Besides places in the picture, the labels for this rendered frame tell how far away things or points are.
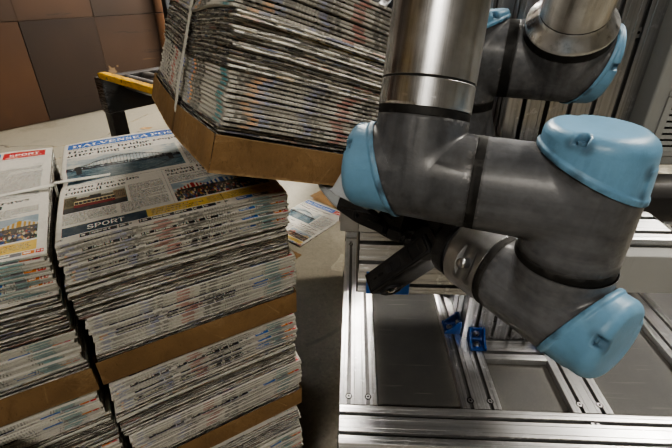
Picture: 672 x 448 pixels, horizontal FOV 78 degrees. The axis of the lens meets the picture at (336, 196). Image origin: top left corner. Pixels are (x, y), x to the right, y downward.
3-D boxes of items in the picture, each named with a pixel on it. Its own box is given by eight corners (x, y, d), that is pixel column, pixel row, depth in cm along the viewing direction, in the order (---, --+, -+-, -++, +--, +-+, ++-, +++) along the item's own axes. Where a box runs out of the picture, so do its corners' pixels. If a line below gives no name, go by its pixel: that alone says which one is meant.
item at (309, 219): (300, 247, 190) (300, 245, 189) (258, 226, 206) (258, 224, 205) (349, 216, 215) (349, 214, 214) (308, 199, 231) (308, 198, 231)
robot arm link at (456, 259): (506, 300, 43) (455, 306, 38) (472, 276, 46) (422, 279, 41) (537, 235, 41) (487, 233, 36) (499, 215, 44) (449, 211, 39)
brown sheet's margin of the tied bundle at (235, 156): (403, 193, 60) (412, 164, 59) (208, 173, 44) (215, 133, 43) (345, 162, 73) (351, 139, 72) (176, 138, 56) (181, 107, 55)
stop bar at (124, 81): (168, 100, 112) (167, 93, 111) (97, 78, 136) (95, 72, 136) (179, 98, 114) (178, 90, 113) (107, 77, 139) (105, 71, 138)
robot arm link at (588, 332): (668, 281, 31) (630, 362, 34) (537, 217, 39) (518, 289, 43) (609, 319, 27) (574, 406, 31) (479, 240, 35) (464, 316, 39)
